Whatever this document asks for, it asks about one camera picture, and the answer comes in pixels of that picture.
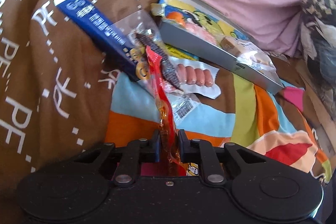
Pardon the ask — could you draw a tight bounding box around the red spicy snack packet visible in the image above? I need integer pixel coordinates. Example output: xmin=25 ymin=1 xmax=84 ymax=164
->
xmin=146 ymin=46 xmax=186 ymax=176

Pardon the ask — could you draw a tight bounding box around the mini sausages packet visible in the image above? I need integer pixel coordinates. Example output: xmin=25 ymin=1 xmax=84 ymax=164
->
xmin=170 ymin=57 xmax=222 ymax=100

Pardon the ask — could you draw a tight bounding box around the yellow candy bar wrapper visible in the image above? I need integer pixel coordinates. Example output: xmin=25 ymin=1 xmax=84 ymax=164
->
xmin=165 ymin=44 xmax=199 ymax=61

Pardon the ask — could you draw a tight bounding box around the clear cake packet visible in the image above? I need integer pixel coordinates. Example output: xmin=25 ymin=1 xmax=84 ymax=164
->
xmin=219 ymin=36 xmax=277 ymax=79

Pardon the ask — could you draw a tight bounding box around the pink round cracker packet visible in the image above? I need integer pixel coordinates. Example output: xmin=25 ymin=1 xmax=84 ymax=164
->
xmin=185 ymin=22 xmax=217 ymax=45

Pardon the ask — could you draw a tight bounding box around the dark dried fish packet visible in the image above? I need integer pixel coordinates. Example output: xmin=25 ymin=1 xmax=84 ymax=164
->
xmin=113 ymin=10 xmax=189 ymax=96

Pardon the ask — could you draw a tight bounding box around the small orange mandarin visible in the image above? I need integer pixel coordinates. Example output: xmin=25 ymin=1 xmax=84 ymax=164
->
xmin=166 ymin=11 xmax=185 ymax=27

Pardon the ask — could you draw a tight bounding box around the blue calcium tablet box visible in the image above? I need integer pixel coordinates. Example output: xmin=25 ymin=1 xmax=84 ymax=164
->
xmin=54 ymin=0 xmax=150 ymax=82

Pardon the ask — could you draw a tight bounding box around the white cartoon face packet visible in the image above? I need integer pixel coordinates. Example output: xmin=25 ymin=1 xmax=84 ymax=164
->
xmin=186 ymin=162 xmax=199 ymax=176

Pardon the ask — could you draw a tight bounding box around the colourful patchwork blanket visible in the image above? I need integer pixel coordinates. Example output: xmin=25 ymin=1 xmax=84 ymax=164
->
xmin=105 ymin=58 xmax=335 ymax=183

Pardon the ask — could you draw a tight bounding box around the grey metal tray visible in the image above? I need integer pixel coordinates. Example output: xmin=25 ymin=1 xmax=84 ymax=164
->
xmin=157 ymin=0 xmax=284 ymax=94

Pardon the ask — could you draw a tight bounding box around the brown PF patterned cloth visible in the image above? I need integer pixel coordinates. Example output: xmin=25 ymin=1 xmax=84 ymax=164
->
xmin=1 ymin=0 xmax=155 ymax=223

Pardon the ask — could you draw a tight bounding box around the cartoon print tray liner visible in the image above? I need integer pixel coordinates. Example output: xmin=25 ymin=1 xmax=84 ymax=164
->
xmin=151 ymin=0 xmax=254 ymax=46

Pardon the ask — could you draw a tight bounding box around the black white patterned cloth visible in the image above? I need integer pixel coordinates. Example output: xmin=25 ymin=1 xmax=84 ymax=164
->
xmin=301 ymin=0 xmax=335 ymax=119

